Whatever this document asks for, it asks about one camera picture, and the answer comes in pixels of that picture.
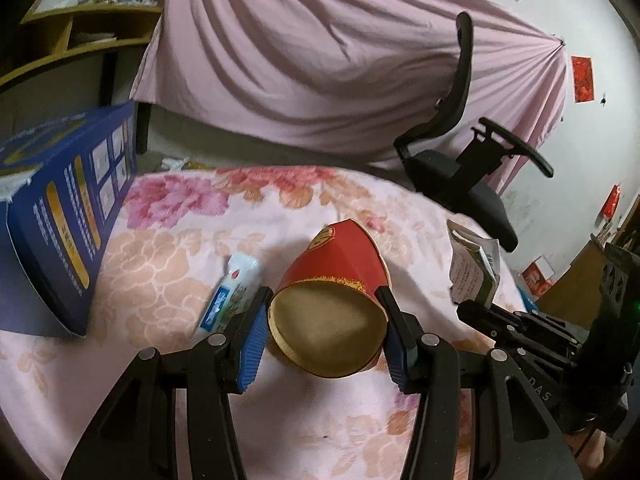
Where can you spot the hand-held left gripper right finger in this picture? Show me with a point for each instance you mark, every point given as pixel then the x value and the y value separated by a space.
pixel 398 351

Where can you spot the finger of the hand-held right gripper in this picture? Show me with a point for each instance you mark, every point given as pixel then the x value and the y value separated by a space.
pixel 480 316
pixel 555 322

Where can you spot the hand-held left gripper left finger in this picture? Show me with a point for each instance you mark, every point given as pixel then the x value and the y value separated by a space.
pixel 252 341

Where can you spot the white green carton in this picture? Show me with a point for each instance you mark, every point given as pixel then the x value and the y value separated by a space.
pixel 470 270

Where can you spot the red paper cup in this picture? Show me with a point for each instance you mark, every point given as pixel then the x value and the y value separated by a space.
pixel 345 260

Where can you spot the brown wooden cabinet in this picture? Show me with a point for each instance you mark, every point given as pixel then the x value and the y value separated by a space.
pixel 575 285

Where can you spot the red printed packet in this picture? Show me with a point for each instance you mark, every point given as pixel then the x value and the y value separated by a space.
pixel 537 277

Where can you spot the white toothpaste tube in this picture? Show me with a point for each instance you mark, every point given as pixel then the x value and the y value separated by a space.
pixel 235 280

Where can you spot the floral pink blanket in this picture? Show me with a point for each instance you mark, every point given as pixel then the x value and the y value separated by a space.
pixel 175 260

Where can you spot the black office chair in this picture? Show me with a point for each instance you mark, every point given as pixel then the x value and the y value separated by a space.
pixel 465 185

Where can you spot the blue cardboard box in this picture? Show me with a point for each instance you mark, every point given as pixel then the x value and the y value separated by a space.
pixel 60 240

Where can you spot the pink draped curtain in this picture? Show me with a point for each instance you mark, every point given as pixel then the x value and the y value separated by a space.
pixel 300 60

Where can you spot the wooden shelf desk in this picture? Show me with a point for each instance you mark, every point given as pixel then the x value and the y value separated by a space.
pixel 60 25

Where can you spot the red wall paper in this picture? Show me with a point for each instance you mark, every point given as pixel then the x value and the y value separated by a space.
pixel 583 79
pixel 611 201

